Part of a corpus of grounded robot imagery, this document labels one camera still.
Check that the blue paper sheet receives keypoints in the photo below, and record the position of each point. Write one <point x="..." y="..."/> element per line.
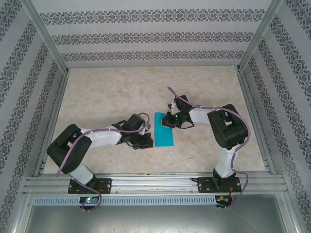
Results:
<point x="164" y="138"/>

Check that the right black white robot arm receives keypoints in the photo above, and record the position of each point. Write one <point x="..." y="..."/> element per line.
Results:
<point x="228" y="131"/>

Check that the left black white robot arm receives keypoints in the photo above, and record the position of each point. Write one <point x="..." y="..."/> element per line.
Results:
<point x="102" y="138"/>

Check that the metal sheet tray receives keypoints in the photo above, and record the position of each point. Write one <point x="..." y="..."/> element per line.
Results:
<point x="155" y="219"/>

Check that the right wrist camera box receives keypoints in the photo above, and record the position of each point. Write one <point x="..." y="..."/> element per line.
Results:
<point x="173" y="106"/>

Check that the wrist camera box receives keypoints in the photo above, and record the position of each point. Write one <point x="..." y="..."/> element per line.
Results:
<point x="147" y="126"/>
<point x="173" y="106"/>

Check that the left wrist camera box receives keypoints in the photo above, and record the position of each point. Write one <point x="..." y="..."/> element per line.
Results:
<point x="147" y="126"/>

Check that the aluminium mounting rail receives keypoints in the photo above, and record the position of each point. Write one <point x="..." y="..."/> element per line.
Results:
<point x="155" y="185"/>

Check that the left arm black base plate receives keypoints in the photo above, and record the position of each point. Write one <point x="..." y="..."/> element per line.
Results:
<point x="107" y="185"/>

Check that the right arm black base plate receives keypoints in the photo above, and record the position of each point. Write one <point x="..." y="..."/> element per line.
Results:
<point x="206" y="185"/>

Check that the aluminium table side rail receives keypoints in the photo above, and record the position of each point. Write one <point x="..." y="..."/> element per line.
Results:
<point x="252" y="104"/>
<point x="57" y="104"/>

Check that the aluminium frame post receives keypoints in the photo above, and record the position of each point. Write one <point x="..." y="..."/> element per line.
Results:
<point x="48" y="41"/>
<point x="257" y="41"/>

